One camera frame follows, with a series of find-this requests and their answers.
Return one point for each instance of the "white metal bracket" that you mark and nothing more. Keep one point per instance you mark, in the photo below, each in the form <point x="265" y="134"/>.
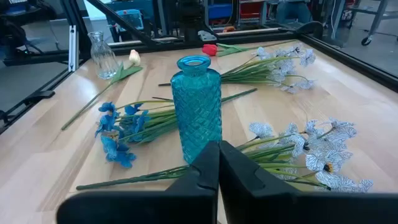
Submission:
<point x="73" y="48"/>

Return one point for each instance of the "grey wheeled cart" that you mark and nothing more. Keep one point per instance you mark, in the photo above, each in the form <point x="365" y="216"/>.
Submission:
<point x="367" y="40"/>

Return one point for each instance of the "red tulip flower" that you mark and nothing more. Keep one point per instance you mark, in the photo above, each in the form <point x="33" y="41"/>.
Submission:
<point x="210" y="49"/>

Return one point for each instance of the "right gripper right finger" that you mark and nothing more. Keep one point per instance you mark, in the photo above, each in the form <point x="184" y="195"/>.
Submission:
<point x="264" y="205"/>

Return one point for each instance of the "teal textured glass vase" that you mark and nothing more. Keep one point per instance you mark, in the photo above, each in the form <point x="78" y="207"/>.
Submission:
<point x="196" y="109"/>

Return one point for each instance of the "grey metal bracket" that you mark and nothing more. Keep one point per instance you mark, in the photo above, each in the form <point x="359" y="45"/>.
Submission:
<point x="206" y="35"/>

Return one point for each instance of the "blue artificial flower bunch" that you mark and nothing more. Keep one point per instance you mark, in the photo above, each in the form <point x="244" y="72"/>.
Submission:
<point x="116" y="152"/>

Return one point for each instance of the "blue machine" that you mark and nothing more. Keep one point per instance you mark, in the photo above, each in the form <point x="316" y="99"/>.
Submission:
<point x="132" y="18"/>

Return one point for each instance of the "red storage bin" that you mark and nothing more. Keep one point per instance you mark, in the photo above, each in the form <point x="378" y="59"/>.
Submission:
<point x="250" y="9"/>

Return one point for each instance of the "black office chair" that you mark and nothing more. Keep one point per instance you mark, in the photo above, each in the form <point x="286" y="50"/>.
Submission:
<point x="12" y="34"/>

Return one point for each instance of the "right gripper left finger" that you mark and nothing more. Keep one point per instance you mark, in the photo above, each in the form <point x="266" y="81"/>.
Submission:
<point x="186" y="205"/>

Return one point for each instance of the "clear ribbed glass vase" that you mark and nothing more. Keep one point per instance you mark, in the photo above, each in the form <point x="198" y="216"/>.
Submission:
<point x="102" y="59"/>

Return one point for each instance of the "blue storage bin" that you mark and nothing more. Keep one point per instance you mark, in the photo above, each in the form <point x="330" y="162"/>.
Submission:
<point x="219" y="11"/>

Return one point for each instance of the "person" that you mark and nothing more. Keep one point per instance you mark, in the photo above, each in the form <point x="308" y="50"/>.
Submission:
<point x="292" y="12"/>

